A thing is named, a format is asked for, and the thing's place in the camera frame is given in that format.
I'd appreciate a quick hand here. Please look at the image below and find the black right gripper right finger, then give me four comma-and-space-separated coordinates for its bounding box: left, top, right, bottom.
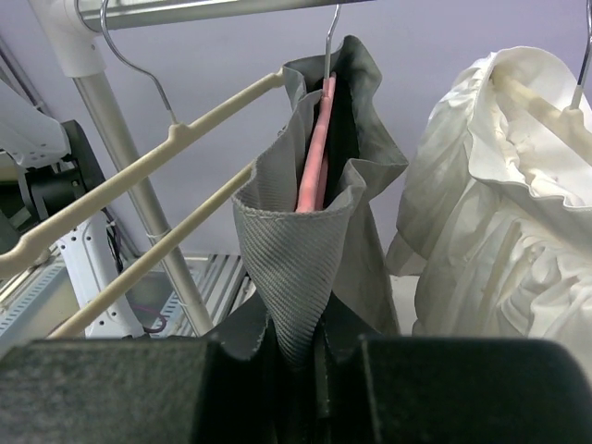
314, 297, 591, 443

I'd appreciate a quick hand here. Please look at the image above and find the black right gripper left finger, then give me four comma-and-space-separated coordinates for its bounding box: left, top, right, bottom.
0, 295, 288, 444

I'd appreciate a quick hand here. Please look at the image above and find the grey pleated skirt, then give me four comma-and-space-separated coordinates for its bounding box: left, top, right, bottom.
232, 35, 408, 369

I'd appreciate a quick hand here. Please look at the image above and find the pink hanger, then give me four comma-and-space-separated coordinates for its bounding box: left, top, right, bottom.
296, 5, 341, 213

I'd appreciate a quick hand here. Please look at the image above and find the cream plastic hanger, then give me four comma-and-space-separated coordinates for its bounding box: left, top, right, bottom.
0, 0, 286, 339

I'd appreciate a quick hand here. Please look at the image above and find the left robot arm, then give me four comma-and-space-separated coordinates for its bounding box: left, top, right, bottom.
1, 84, 118, 309

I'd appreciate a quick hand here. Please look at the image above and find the white pleated skirt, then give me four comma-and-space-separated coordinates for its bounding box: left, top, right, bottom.
388, 46, 591, 350

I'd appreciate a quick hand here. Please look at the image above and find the cream hanger of white skirt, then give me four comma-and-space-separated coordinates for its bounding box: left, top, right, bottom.
492, 1, 591, 138

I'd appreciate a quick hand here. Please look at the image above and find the silver clothes rack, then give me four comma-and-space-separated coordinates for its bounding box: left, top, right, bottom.
27, 0, 376, 337

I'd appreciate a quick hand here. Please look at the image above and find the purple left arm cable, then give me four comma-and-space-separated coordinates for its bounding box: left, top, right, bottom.
129, 307, 168, 334

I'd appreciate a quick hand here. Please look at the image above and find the white slotted cable duct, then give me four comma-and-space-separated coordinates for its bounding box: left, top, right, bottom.
1, 264, 67, 340

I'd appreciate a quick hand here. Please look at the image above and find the aluminium mounting rail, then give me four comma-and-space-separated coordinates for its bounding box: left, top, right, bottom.
1, 253, 251, 350

